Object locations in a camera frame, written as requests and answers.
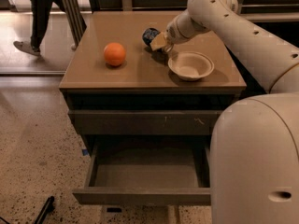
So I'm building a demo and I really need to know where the blue pepsi can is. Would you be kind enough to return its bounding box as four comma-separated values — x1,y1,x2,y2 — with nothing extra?
142,28,173,53

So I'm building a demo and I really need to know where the white paper bowl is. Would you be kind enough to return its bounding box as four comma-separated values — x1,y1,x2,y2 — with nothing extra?
168,51,214,81

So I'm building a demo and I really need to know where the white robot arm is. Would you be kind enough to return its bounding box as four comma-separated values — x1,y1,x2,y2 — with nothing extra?
152,0,299,224

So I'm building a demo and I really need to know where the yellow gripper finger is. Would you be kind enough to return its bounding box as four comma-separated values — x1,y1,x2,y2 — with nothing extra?
150,32,168,51

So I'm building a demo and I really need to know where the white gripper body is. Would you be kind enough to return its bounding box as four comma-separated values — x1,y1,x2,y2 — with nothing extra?
164,10,208,45

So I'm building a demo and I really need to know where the open middle drawer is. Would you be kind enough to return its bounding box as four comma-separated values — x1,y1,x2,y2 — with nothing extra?
73,136,210,206

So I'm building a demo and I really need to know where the black object on floor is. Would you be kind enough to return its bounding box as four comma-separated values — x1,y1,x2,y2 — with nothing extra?
34,196,55,224

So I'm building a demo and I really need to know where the metal window frame post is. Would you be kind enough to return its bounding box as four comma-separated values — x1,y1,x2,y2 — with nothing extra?
62,0,86,46

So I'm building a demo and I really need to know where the orange fruit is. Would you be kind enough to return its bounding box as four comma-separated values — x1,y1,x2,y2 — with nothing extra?
104,43,126,66

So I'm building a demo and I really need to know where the blue tape piece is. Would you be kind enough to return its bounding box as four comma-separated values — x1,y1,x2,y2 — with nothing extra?
81,148,89,156

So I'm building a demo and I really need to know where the brown drawer cabinet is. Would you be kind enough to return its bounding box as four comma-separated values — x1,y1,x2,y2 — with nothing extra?
58,10,248,224

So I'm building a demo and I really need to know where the walking person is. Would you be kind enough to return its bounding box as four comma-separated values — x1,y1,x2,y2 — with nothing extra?
13,0,65,56

